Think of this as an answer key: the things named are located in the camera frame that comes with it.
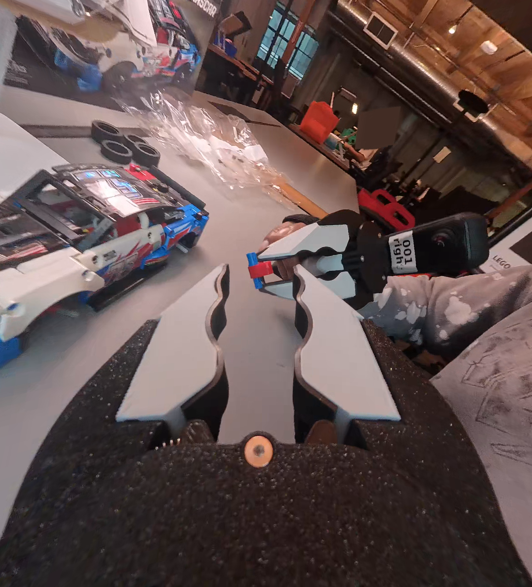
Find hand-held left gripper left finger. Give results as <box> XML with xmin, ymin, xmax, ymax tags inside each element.
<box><xmin>116</xmin><ymin>263</ymin><xmax>231</xmax><ymax>441</ymax></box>

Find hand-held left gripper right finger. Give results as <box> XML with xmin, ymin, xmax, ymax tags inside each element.
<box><xmin>292</xmin><ymin>264</ymin><xmax>402</xmax><ymax>444</ymax></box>

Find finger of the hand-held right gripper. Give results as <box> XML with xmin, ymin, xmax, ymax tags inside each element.
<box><xmin>260</xmin><ymin>256</ymin><xmax>357</xmax><ymax>302</ymax></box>
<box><xmin>256</xmin><ymin>223</ymin><xmax>350</xmax><ymax>264</ymax></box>

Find blue toy connector pin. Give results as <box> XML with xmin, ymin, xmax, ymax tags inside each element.
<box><xmin>246</xmin><ymin>253</ymin><xmax>267</xmax><ymax>290</ymax></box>

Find person's right forearm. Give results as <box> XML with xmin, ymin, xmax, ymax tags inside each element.
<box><xmin>357</xmin><ymin>258</ymin><xmax>532</xmax><ymax>367</ymax></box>

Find grey desk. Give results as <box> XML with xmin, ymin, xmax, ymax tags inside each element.
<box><xmin>0</xmin><ymin>85</ymin><xmax>362</xmax><ymax>587</ymax></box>

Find person's right hand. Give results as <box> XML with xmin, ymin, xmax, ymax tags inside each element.
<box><xmin>262</xmin><ymin>216</ymin><xmax>317</xmax><ymax>280</ymax></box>

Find red plastic carrier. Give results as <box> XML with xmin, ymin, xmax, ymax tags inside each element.
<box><xmin>358</xmin><ymin>188</ymin><xmax>415</xmax><ymax>234</ymax></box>

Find toy race car model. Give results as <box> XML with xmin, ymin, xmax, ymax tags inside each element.
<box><xmin>0</xmin><ymin>161</ymin><xmax>210</xmax><ymax>381</ymax></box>

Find red storage bin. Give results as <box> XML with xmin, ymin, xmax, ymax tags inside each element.
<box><xmin>302</xmin><ymin>102</ymin><xmax>340</xmax><ymax>143</ymax></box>

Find crumpled clear plastic bags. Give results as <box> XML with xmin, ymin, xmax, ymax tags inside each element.
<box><xmin>110</xmin><ymin>89</ymin><xmax>303</xmax><ymax>207</ymax></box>

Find white black patterned box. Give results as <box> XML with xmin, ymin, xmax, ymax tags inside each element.
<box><xmin>479</xmin><ymin>197</ymin><xmax>532</xmax><ymax>276</ymax></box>

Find person's printed sweatshirt torso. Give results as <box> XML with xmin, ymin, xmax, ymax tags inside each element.
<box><xmin>431</xmin><ymin>289</ymin><xmax>532</xmax><ymax>587</ymax></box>

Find black round lamp on stand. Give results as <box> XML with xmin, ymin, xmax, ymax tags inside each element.
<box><xmin>457</xmin><ymin>89</ymin><xmax>490</xmax><ymax>121</ymax></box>

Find window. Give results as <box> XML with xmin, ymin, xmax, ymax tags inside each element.
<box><xmin>257</xmin><ymin>2</ymin><xmax>319</xmax><ymax>69</ymax></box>

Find toy car packaging box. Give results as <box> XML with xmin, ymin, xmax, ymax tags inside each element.
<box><xmin>0</xmin><ymin>0</ymin><xmax>223</xmax><ymax>111</ymax></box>

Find white paper sheet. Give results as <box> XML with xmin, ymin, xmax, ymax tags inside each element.
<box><xmin>0</xmin><ymin>110</ymin><xmax>60</xmax><ymax>202</ymax></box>

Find white instruction booklet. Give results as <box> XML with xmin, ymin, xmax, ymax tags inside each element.
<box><xmin>60</xmin><ymin>0</ymin><xmax>159</xmax><ymax>46</ymax></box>

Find silver ventilation duct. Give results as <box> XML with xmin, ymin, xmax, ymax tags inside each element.
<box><xmin>335</xmin><ymin>0</ymin><xmax>532</xmax><ymax>161</ymax></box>

